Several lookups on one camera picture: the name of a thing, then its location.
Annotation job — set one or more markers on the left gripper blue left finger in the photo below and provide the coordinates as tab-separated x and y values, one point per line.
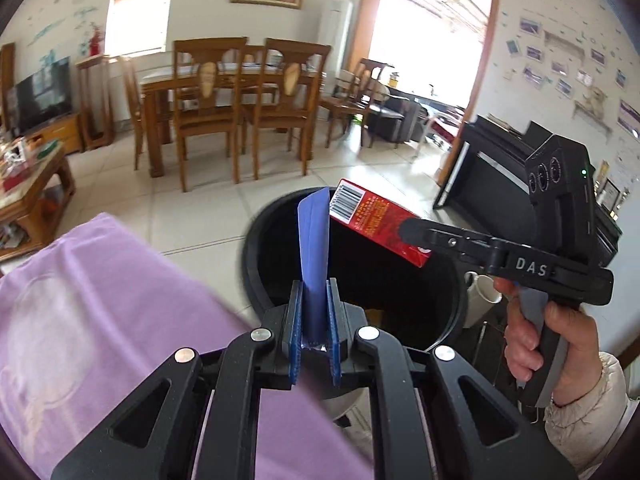
196	415

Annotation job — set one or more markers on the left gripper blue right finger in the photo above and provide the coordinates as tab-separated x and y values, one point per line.
433	415

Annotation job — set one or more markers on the red cigarette box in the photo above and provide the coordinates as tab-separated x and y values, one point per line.
376	218

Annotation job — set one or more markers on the dark blue wrapper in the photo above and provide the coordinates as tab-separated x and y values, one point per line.
313	218

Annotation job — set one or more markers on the black trash bin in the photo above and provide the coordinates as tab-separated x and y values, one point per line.
422	307

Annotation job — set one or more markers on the bare right hand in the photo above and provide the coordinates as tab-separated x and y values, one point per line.
551	350

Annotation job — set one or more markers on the black piano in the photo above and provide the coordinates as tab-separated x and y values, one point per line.
487	186

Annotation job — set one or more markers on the white mug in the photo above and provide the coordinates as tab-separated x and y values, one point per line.
481	290

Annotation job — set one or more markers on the purple tablecloth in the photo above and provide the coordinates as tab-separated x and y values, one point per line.
83	322

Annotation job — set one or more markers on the wooden chair by window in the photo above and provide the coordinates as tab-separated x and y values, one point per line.
364	95

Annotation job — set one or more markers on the wooden coffee table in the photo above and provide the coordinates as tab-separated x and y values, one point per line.
36	206

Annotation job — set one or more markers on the wooden dining chair front left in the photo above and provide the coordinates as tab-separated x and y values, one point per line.
207	95

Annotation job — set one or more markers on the wooden dining chair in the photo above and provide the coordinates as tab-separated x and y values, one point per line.
207	95
287	95
134	106

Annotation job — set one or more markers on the tall wooden plant stand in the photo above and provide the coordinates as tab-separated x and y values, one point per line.
95	101

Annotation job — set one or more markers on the wooden tv cabinet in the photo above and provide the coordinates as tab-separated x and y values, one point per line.
66	129

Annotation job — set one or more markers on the white standing air conditioner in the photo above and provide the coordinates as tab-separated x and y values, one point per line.
333	30

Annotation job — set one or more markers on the wooden dining chair front right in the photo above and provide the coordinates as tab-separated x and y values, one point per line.
287	95

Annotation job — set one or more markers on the wooden dining table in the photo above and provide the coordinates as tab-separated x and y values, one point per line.
157	98

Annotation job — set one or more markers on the wooden dining chair far side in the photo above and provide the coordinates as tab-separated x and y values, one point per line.
134	106

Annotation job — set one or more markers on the black flat television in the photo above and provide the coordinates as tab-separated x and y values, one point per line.
39	98

